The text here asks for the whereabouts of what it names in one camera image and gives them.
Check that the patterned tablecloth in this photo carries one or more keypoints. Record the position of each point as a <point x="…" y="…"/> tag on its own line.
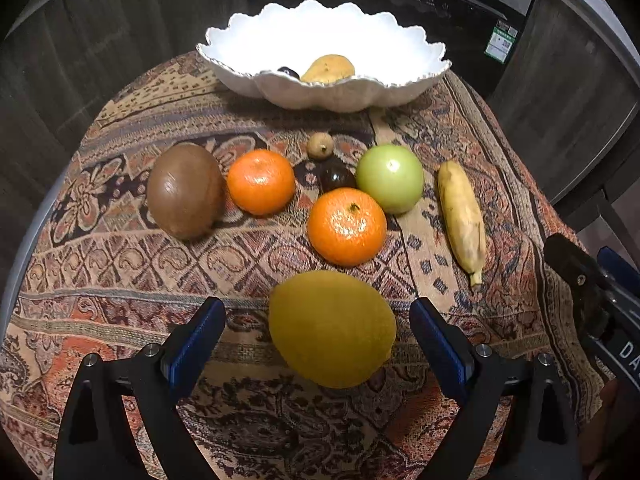
<point x="125" y="270"/>

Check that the green apple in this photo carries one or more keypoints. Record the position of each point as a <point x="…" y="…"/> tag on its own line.
<point x="391" y="178"/>

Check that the yellow lemon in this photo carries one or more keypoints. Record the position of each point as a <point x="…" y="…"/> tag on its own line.
<point x="332" y="327"/>

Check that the green white sticker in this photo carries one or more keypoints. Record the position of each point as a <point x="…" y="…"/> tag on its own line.
<point x="500" y="40"/>

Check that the yellow pear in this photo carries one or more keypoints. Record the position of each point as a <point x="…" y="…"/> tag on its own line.
<point x="327" y="69"/>

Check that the orange mandarin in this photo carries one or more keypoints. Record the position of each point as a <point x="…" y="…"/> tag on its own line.
<point x="346" y="227"/>
<point x="261" y="182"/>

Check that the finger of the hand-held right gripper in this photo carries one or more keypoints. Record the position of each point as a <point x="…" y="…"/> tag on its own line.
<point x="617" y="272"/>
<point x="570" y="265"/>

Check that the dark wooden cabinet door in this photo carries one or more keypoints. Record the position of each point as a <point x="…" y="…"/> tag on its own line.
<point x="125" y="25"/>
<point x="560" y="85"/>

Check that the dark purple plum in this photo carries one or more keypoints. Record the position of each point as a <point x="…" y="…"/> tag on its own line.
<point x="337" y="177"/>

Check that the white scalloped bowl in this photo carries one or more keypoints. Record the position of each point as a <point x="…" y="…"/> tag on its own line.
<point x="320" y="35"/>

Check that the brown kiwi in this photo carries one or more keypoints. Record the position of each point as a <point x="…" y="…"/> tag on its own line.
<point x="185" y="190"/>

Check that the dark plum in bowl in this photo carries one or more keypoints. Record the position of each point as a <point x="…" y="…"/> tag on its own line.
<point x="288" y="72"/>

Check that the yellow banana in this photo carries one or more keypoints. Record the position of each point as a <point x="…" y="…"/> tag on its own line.
<point x="462" y="220"/>

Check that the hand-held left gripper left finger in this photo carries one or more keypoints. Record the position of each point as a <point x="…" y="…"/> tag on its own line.
<point x="192" y="345"/>

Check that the small tan longan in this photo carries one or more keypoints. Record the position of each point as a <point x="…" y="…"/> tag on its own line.
<point x="320" y="146"/>

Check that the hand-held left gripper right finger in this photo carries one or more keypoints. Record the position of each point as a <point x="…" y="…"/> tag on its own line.
<point x="440" y="345"/>

